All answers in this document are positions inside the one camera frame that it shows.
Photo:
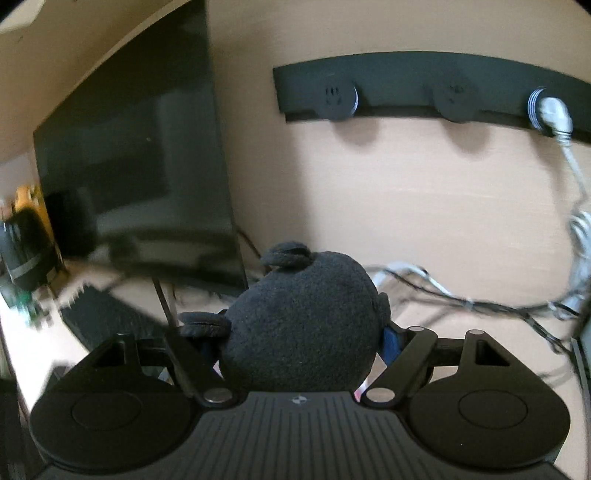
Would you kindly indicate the dark container with grey band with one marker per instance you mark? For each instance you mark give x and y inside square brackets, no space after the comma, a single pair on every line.
[27,249]

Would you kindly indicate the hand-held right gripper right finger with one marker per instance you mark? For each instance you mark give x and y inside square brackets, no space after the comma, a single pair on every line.
[392,346]

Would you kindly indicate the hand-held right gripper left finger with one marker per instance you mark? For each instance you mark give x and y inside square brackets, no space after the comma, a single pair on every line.
[194,369]

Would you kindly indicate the wooden desktop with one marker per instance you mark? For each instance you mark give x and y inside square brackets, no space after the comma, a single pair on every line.
[517,339]

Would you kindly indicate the black keyboard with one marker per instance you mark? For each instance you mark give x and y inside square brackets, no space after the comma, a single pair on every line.
[106,318]

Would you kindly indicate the black wall socket rail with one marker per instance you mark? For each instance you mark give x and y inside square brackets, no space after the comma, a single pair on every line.
[397,87]

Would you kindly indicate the green blurry object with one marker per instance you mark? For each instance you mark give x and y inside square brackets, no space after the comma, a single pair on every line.
[25,307]

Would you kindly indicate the black plush toy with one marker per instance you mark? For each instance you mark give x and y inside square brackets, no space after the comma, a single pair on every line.
[304,323]

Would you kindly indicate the black computer monitor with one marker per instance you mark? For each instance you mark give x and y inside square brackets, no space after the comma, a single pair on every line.
[129,161]

